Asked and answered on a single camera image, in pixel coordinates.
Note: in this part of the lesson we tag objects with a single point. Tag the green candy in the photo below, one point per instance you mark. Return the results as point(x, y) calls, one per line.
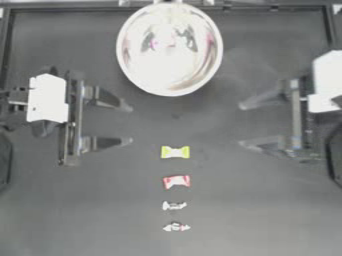
point(175, 152)

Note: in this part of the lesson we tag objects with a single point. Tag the purple candy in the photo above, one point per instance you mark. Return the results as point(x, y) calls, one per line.
point(155, 42)

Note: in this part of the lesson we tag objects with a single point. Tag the red candy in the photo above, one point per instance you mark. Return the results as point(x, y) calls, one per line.
point(176, 181)

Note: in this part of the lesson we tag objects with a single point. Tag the black and white candy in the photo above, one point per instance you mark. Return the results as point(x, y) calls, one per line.
point(176, 227)
point(174, 205)

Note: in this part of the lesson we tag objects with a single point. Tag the steel bowl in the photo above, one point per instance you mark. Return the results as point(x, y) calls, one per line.
point(168, 50)

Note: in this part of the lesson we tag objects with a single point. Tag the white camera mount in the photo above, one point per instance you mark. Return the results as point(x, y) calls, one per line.
point(47, 98)
point(327, 80)

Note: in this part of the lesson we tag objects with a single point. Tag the black table frame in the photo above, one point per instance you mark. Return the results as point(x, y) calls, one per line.
point(67, 6)

